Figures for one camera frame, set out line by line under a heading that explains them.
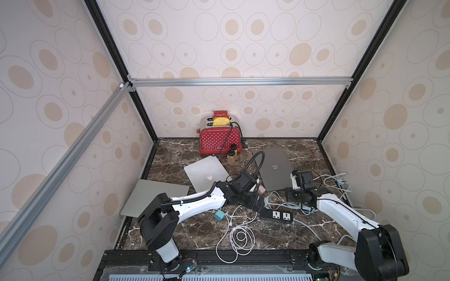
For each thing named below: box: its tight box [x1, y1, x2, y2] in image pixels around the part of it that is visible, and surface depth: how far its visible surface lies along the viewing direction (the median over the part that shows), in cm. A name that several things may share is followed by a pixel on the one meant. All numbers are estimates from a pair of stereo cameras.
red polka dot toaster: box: [196, 110, 243, 154], surface depth 105 cm
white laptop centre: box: [183, 155, 233, 194], surface depth 105 cm
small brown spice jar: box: [227, 149, 236, 166], surface depth 102 cm
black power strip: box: [258, 207, 293, 224], surface depth 86 cm
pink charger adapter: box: [257, 184, 267, 195], surface depth 95 cm
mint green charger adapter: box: [213, 209, 226, 222], surface depth 87 cm
